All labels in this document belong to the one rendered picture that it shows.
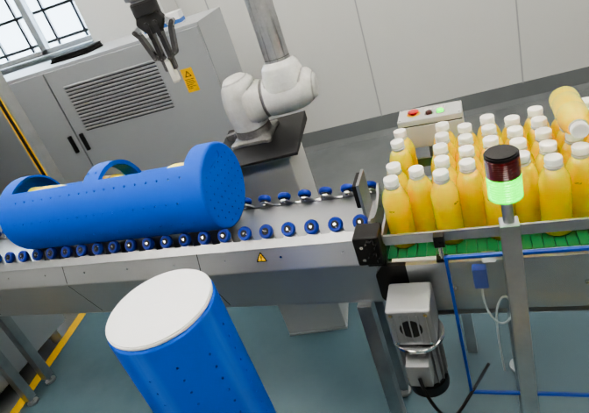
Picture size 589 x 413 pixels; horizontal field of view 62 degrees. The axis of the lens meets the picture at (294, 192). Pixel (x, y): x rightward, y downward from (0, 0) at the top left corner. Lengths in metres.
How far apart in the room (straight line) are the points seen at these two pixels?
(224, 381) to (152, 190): 0.63
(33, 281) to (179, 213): 0.83
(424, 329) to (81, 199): 1.16
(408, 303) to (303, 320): 1.27
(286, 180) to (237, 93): 0.40
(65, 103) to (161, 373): 2.50
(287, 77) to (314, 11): 2.25
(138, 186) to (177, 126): 1.63
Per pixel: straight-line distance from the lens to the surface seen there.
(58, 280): 2.10
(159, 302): 1.29
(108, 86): 3.29
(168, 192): 1.54
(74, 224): 1.82
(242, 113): 1.98
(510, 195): 1.00
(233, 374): 1.32
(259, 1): 1.90
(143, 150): 3.38
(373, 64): 4.20
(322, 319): 2.46
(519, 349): 1.29
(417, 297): 1.28
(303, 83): 1.91
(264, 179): 2.03
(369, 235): 1.28
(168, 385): 1.26
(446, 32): 4.19
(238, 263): 1.60
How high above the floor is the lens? 1.72
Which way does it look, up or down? 27 degrees down
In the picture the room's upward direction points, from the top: 19 degrees counter-clockwise
